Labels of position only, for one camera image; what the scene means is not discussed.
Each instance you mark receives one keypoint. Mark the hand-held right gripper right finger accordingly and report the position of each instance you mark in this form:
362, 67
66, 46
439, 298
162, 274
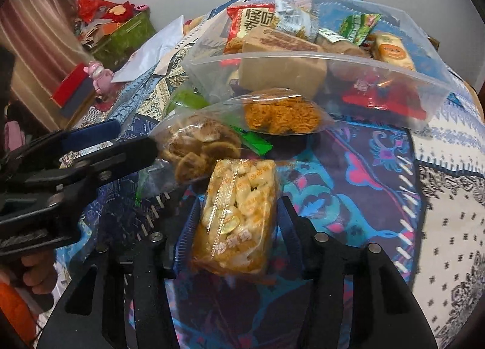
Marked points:
291, 228

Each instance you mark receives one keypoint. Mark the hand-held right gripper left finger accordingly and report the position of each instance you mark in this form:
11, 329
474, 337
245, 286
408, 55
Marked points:
183, 246

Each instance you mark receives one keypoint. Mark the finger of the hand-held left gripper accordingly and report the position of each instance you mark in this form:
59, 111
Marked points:
125, 156
91, 133

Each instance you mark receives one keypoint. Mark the yellow rice crisp packet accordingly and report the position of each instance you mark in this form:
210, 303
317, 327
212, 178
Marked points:
235, 212

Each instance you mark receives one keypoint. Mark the clear bag of brown cookies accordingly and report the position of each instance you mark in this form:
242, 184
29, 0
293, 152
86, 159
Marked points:
197, 144

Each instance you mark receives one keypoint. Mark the red cartoon snack packet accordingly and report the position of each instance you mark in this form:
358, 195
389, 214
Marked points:
382, 99

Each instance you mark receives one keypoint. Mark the brown block packet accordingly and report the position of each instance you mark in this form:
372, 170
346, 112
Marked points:
280, 61

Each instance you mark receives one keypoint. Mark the red peanut packet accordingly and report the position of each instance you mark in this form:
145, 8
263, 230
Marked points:
248, 23

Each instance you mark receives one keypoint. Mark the brown roll packet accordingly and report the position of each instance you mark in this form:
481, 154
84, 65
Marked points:
337, 46

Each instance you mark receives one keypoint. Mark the clear plastic container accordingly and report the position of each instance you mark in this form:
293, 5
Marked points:
416, 80

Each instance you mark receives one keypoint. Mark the yellow white cake packet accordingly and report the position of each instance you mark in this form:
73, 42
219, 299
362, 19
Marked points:
394, 50

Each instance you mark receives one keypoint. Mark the small silver snack packet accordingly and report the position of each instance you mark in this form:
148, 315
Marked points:
295, 19

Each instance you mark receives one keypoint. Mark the green pea packet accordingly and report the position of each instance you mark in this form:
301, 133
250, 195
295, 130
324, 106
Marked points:
358, 27

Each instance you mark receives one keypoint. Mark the person's left hand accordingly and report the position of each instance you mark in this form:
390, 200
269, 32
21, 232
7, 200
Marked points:
38, 273

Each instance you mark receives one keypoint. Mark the red flat box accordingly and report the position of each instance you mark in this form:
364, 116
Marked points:
74, 87

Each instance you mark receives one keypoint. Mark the pink toy figure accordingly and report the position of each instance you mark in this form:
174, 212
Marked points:
100, 76

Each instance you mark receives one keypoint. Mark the green stick packet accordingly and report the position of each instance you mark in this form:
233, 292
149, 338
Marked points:
255, 141

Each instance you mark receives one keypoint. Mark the green patterned box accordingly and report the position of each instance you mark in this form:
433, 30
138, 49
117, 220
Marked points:
125, 38

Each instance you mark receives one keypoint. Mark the white plastic bag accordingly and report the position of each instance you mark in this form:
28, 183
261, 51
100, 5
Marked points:
151, 50

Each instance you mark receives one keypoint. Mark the orange fried noodle packet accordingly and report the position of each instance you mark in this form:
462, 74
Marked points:
280, 114

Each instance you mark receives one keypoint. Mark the striped brown curtain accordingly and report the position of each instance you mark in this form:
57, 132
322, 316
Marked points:
34, 31

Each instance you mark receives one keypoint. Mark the green gift box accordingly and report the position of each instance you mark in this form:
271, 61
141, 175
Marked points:
106, 12

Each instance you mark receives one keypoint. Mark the yellow plush toy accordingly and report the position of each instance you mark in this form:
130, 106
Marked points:
191, 26

